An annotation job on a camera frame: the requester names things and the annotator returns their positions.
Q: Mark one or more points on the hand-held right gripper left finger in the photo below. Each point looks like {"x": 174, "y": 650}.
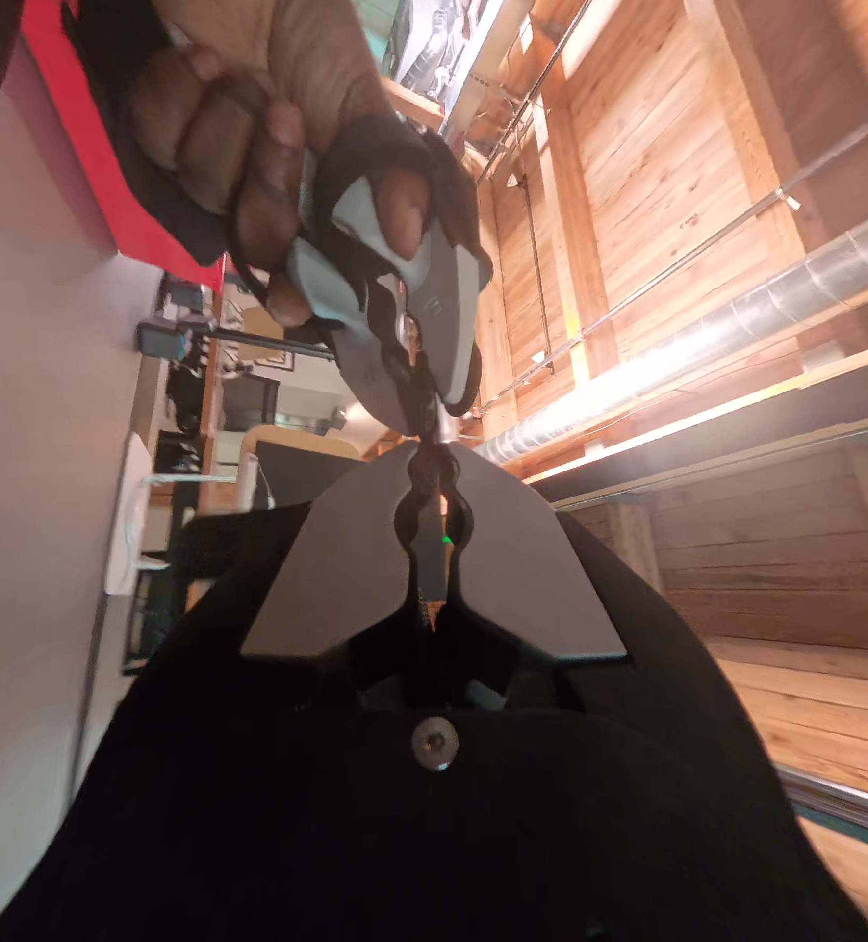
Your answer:
{"x": 331, "y": 581}

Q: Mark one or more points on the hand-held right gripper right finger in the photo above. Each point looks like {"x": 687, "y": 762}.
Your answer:
{"x": 537, "y": 581}

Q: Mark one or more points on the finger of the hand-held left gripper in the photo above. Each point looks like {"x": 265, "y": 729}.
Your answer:
{"x": 371, "y": 375}
{"x": 452, "y": 331}

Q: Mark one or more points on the red plastic bin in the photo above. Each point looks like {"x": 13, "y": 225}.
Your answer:
{"x": 55, "y": 44}

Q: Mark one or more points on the person's left hand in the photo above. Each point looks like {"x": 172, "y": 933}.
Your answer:
{"x": 257, "y": 110}

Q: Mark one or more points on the grey battery charger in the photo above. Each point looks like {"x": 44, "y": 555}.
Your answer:
{"x": 158, "y": 340}

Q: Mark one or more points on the white stand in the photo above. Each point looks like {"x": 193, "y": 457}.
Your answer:
{"x": 125, "y": 515}

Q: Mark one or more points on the silver ventilation duct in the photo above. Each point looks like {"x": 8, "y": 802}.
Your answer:
{"x": 699, "y": 331}

